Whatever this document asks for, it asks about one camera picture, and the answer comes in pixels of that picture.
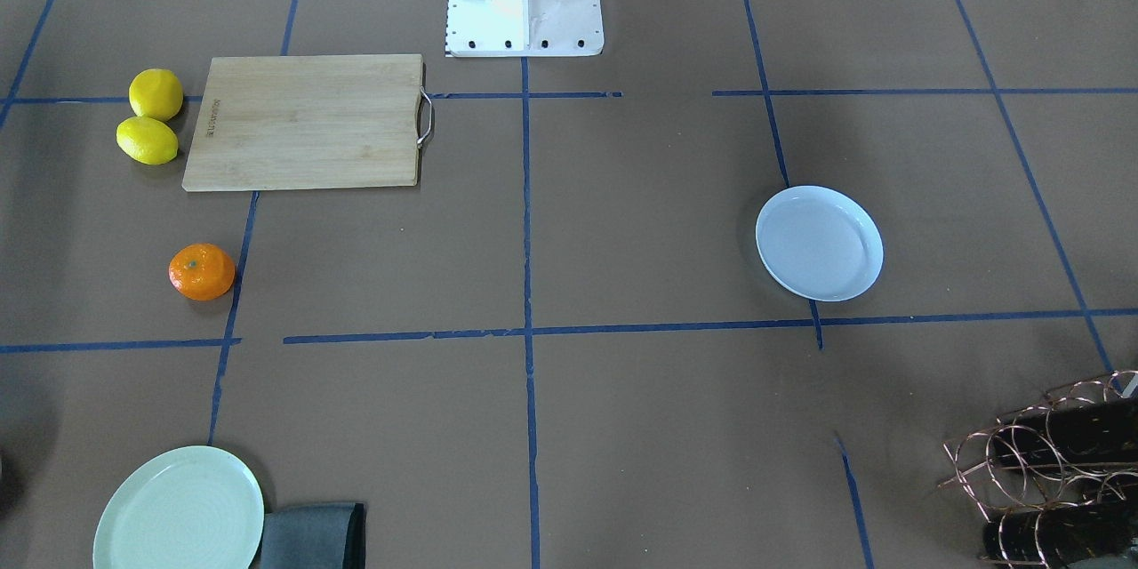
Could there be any orange mandarin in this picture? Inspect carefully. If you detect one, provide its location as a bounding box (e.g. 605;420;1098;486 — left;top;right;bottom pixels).
167;244;236;300

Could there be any light blue plate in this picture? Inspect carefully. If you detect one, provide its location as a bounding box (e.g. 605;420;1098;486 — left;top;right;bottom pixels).
753;185;885;302

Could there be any light green plate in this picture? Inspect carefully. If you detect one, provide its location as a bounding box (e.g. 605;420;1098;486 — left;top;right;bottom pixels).
91;446;265;568

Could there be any bamboo cutting board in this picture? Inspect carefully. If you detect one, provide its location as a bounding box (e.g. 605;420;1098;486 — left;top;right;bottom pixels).
182;53;434;193

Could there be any dark grey folded cloth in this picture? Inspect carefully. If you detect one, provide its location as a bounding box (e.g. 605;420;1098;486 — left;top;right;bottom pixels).
259;501;366;568

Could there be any lower yellow lemon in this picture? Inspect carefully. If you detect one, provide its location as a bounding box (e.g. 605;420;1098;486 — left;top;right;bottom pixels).
116;116;180;165

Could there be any yellow lemon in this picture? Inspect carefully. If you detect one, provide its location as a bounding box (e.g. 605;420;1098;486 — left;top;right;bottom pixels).
127;69;184;122
116;116;180;165

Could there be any upper yellow lemon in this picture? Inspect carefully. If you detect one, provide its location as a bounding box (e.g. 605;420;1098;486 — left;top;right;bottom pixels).
127;69;184;122

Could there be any dark wine bottle upper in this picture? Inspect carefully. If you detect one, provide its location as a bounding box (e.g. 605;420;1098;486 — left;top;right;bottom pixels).
990;398;1137;471

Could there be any copper wire bottle rack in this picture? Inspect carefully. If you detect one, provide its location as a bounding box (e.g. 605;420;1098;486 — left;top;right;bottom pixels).
942;370;1137;568

